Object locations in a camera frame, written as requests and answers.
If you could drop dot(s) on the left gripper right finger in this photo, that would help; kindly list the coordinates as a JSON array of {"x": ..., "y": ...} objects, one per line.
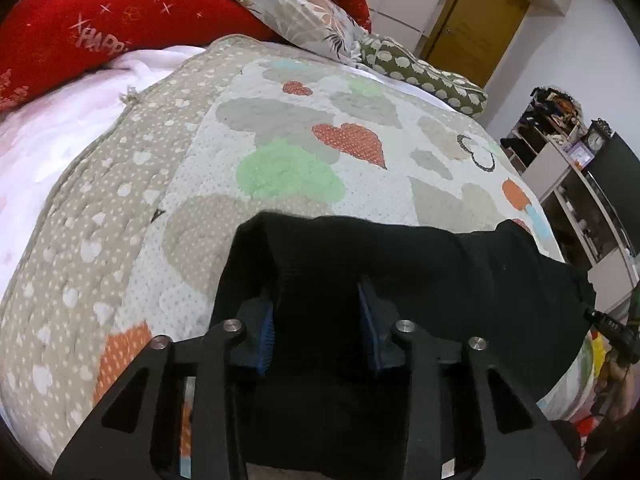
[{"x": 464, "y": 408}]

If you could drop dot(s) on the black pants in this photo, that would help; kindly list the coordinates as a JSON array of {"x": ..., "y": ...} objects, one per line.
[{"x": 320, "y": 405}]

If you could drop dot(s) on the white shelf unit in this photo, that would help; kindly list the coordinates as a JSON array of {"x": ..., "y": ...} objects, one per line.
[{"x": 547, "y": 147}]

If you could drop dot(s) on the black television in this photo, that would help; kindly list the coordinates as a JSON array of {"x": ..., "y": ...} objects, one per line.
[{"x": 616, "y": 170}]

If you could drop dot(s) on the heart patterned quilt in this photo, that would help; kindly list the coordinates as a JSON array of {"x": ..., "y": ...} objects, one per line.
[{"x": 133, "y": 237}]

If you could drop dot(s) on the dark table clock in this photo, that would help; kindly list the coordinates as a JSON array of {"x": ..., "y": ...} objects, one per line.
[{"x": 598, "y": 133}]

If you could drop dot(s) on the green sheep pattern bolster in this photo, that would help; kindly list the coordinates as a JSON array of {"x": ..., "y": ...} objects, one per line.
[{"x": 386, "y": 57}]

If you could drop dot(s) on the white pink bed sheet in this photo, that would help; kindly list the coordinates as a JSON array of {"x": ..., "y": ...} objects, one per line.
[{"x": 41, "y": 138}]

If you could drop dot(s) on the wooden door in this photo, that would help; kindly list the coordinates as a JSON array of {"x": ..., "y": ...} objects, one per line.
[{"x": 470, "y": 37}]

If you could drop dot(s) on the long red bolster pillow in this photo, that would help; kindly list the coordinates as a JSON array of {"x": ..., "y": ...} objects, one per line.
[{"x": 45, "y": 43}]

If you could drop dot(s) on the floral grey pillow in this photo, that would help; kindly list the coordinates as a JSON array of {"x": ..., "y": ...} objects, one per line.
[{"x": 318, "y": 26}]

